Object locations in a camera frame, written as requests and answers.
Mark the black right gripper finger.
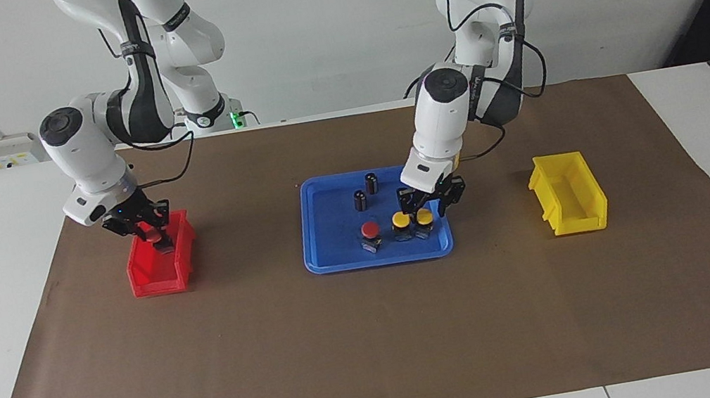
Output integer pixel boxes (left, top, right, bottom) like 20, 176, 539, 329
153, 214, 177, 253
118, 221, 152, 245

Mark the yellow push button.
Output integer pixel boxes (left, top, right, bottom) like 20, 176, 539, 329
411, 207, 438, 241
390, 210, 416, 243

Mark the red plastic storage bin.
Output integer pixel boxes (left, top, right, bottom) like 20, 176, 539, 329
119, 207, 205, 300

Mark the blue plastic tray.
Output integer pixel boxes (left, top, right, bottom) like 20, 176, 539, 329
292, 157, 457, 278

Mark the yellow plastic storage bin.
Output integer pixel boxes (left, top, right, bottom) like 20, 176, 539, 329
524, 147, 612, 240

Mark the brown paper table mat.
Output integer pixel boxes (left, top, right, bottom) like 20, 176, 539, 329
0, 56, 710, 398

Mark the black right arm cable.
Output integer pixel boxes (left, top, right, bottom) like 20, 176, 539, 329
99, 14, 203, 192

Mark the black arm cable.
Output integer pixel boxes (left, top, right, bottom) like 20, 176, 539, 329
391, 0, 561, 169
99, 14, 203, 192

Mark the white wall power strip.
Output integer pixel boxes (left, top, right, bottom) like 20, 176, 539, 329
0, 130, 46, 169

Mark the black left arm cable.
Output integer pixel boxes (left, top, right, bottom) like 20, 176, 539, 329
391, 0, 561, 169

